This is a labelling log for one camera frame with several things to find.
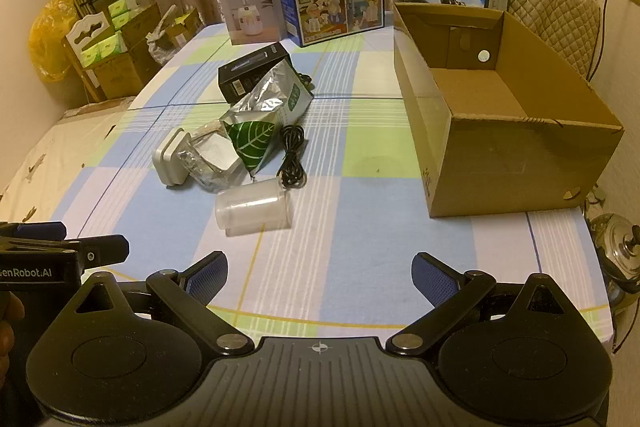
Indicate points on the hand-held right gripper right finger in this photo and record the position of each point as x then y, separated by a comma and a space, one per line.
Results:
434, 276

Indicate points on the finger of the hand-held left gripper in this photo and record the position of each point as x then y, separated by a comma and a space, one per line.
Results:
35, 231
105, 249

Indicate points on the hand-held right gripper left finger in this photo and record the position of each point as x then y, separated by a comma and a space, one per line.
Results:
207, 276

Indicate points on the clear plastic cup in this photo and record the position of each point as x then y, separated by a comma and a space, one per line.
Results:
252, 207

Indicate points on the white power adapter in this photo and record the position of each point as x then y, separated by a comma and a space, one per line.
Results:
167, 159

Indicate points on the clear plastic packet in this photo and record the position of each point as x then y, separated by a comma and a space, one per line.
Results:
210, 162

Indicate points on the silver green leaf bag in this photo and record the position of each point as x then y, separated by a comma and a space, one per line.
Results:
260, 117

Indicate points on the small black box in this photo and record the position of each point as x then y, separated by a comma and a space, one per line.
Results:
240, 74

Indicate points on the person's left hand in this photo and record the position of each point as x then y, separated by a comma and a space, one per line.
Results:
7, 312

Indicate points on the cream floral sheet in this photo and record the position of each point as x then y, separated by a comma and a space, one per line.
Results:
45, 157

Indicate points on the plaid tablecloth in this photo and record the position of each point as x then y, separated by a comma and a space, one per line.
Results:
360, 167

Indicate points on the brown cardboard storage box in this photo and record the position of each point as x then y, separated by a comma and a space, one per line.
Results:
125, 67

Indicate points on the metal kettle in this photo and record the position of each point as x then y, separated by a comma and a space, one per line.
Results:
617, 247

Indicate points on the yellow plastic bag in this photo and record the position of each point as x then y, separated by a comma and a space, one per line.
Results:
47, 42

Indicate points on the row of green tissue packs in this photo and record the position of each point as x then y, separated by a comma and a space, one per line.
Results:
125, 9
102, 47

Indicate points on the small brown cardboard box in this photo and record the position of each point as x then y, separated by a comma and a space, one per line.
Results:
182, 27

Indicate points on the white humidifier box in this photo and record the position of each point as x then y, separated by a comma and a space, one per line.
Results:
247, 7

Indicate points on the quilted beige chair cover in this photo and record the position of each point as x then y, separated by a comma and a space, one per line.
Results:
560, 17

